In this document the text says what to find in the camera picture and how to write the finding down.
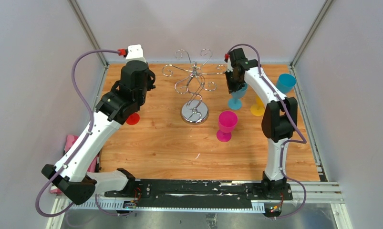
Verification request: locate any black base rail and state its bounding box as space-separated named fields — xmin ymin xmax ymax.
xmin=77 ymin=177 xmax=345 ymax=219

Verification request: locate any pink camouflage cloth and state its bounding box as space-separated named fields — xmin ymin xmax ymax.
xmin=50 ymin=135 xmax=100 ymax=194

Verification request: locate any chrome wine glass rack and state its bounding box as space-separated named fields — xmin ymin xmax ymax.
xmin=162 ymin=49 xmax=226 ymax=125

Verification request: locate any red wine glass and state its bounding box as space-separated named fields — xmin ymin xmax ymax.
xmin=126 ymin=113 xmax=140 ymax=125

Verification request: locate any pink wine glass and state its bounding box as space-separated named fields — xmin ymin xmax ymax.
xmin=216 ymin=111 xmax=238 ymax=142

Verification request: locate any blue wine glass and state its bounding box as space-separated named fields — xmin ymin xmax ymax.
xmin=228 ymin=83 xmax=248 ymax=110
xmin=276 ymin=73 xmax=297 ymax=94

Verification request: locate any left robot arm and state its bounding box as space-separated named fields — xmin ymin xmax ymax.
xmin=41 ymin=60 xmax=155 ymax=205

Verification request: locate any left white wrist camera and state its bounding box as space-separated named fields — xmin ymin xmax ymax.
xmin=125 ymin=44 xmax=147 ymax=63

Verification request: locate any yellow wine glass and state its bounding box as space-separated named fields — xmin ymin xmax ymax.
xmin=250 ymin=96 xmax=265 ymax=116

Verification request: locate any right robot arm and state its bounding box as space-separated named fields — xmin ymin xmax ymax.
xmin=225 ymin=45 xmax=298 ymax=199

